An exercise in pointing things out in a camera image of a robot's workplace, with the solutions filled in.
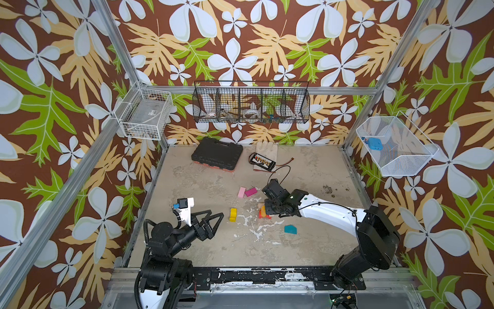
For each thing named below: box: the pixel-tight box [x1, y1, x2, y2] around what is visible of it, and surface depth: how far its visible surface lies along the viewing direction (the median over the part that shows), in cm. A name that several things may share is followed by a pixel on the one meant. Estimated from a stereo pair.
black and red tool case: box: [191, 137, 244, 172], surface depth 113 cm
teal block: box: [283, 224, 298, 235], surface depth 89 cm
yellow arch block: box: [228, 207, 238, 223], surface depth 93 cm
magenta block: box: [244, 187, 258, 197], surface depth 100 cm
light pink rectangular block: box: [237, 186, 246, 199], surface depth 100 cm
